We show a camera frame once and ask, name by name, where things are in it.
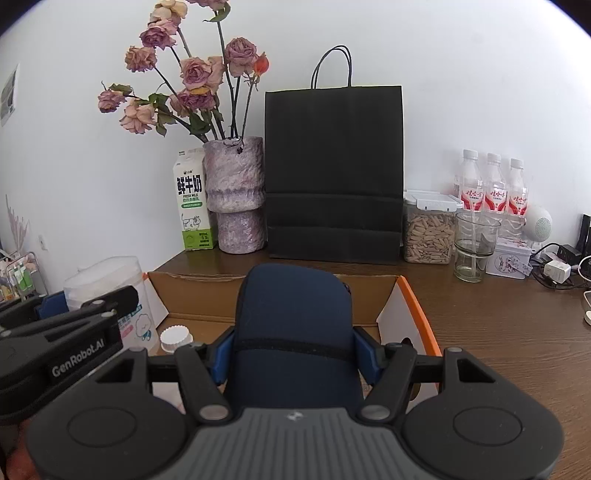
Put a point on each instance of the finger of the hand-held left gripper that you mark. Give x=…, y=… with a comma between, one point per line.
x=117, y=300
x=51, y=305

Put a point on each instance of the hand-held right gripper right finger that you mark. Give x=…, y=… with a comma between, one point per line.
x=366, y=355

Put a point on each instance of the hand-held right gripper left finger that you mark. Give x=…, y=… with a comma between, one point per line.
x=225, y=353

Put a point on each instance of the white translucent plastic canister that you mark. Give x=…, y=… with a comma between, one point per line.
x=138, y=327

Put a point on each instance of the white ridged bottle cap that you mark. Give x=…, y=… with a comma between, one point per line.
x=175, y=338

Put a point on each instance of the red orange cardboard box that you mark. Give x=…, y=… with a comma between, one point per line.
x=406, y=318

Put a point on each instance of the navy zip case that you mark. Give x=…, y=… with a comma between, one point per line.
x=291, y=314

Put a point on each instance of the white green milk carton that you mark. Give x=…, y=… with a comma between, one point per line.
x=194, y=203

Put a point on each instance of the clear jar of seeds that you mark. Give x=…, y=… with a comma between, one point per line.
x=429, y=237

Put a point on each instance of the clear drinking glass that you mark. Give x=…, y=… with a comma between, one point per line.
x=475, y=258

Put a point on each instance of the purple textured vase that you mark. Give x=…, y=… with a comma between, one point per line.
x=238, y=194

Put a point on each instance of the white printed tin box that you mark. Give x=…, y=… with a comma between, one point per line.
x=510, y=263

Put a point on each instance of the black paper bag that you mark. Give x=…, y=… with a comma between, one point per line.
x=332, y=180

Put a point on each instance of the white plug charger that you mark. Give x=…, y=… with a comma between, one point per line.
x=557, y=271

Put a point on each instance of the white round speaker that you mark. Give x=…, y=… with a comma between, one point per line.
x=540, y=224

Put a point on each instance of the dried pink roses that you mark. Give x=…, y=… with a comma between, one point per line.
x=196, y=76

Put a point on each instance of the black upright device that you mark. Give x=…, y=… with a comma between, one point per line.
x=586, y=235

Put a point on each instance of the white wall outlet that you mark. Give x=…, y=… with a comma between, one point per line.
x=43, y=242

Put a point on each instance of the purple feather wall decal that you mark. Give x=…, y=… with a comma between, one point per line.
x=17, y=226

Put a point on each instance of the framed wall picture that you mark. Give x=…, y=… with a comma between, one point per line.
x=8, y=94

